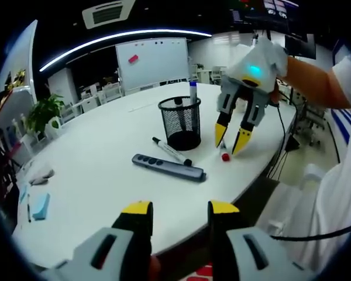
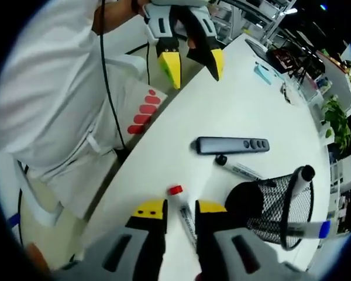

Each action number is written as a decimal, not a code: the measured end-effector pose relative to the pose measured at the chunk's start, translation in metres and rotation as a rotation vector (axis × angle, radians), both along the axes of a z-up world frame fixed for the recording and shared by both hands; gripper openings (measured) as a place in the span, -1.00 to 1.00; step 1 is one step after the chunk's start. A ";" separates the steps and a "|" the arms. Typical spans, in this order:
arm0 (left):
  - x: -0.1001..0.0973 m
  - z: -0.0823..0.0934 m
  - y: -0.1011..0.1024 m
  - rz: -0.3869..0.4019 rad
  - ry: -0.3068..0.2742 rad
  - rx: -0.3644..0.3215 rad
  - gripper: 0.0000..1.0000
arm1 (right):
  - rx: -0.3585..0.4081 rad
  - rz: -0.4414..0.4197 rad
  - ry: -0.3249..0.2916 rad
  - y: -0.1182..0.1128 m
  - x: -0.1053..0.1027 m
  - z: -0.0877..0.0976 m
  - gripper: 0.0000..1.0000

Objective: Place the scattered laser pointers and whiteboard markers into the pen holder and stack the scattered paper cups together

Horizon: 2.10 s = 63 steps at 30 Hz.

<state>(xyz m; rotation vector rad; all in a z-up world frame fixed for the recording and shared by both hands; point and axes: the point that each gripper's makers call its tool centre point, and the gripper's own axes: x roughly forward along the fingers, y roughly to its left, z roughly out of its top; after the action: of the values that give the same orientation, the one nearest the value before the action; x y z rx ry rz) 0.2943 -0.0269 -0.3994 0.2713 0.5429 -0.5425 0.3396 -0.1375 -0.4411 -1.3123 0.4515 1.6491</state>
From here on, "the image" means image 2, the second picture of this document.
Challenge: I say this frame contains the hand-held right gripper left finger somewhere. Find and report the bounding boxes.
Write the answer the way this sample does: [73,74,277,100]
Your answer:
[53,198,168,281]

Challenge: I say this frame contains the person's beige trousers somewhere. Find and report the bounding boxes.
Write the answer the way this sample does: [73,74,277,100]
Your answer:
[17,157,119,266]

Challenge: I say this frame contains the grey laser pointer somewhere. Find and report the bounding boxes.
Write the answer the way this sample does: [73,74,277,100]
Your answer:
[190,136,271,156]

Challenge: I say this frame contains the red whiteboard marker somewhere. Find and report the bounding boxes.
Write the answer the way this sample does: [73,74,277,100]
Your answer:
[167,184,198,247]

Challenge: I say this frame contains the blue sticky note pad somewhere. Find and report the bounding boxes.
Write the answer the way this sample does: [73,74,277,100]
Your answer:
[253,62,275,86]

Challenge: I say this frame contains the black cable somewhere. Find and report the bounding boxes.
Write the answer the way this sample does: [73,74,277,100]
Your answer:
[98,0,127,152]
[125,43,152,86]

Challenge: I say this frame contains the potted green plant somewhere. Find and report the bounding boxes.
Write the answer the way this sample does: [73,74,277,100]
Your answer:
[321,95,351,153]

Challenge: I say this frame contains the metal storage shelf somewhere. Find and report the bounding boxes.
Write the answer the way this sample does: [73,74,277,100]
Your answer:
[209,0,298,49]

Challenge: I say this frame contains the black laptop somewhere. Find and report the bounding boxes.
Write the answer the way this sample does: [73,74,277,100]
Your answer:
[245,37,295,73]

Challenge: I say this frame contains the black mesh pen holder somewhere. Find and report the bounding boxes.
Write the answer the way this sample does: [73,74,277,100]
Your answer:
[223,165,315,252]

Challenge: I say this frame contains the black whiteboard marker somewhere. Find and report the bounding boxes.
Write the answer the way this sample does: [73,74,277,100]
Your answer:
[288,165,316,203]
[214,155,277,189]

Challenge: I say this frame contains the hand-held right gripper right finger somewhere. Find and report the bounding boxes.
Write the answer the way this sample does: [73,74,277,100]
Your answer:
[195,199,314,281]

